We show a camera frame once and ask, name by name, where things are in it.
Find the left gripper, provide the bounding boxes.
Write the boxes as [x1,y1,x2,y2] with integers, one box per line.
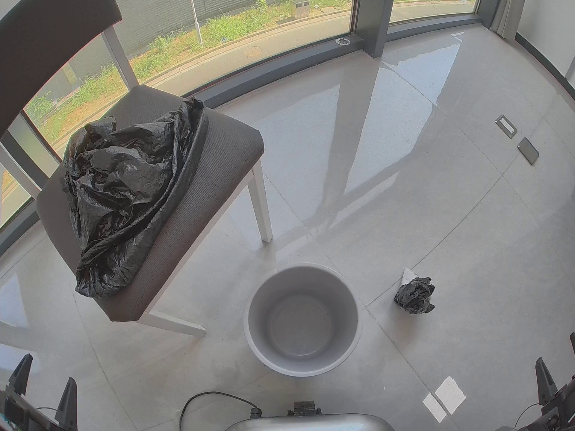
[0,353,78,431]

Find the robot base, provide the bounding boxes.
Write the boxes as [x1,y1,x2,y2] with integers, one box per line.
[224,400,397,431]

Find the crumpled black plastic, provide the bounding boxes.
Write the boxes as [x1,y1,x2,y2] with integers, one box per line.
[393,276,437,316]

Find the window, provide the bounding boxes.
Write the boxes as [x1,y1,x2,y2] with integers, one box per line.
[0,0,496,242]

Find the black plastic bag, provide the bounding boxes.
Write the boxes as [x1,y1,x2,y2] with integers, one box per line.
[61,96,210,299]

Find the black cable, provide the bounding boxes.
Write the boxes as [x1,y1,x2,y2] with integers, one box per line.
[179,391,263,431]

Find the white trash bin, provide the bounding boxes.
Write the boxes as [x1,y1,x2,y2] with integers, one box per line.
[243,262,364,377]

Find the grey chair with white legs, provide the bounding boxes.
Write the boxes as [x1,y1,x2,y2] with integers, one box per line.
[0,0,274,338]

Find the white curtain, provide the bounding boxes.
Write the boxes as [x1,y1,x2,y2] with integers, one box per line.
[489,0,532,40]

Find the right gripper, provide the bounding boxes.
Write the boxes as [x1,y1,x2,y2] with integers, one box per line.
[530,331,575,431]

